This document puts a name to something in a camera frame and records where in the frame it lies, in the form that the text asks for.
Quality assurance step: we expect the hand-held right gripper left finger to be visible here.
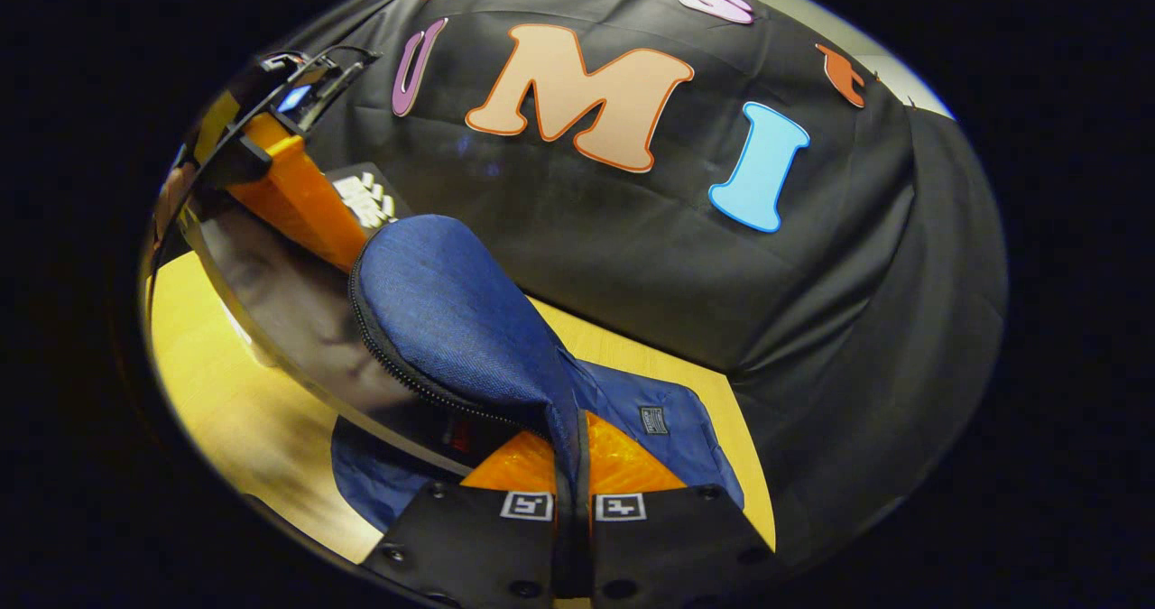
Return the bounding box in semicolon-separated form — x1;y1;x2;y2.
361;408;578;609

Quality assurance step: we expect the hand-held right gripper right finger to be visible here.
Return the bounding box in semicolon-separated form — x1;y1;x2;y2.
577;408;786;609

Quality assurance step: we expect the dark grey book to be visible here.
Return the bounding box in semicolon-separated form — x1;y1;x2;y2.
185;165;475;476

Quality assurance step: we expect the blue schoolbag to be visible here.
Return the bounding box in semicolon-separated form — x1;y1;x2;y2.
329;215;746;533

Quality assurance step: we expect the black backdrop cloth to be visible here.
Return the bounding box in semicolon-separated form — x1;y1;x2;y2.
271;0;1010;565

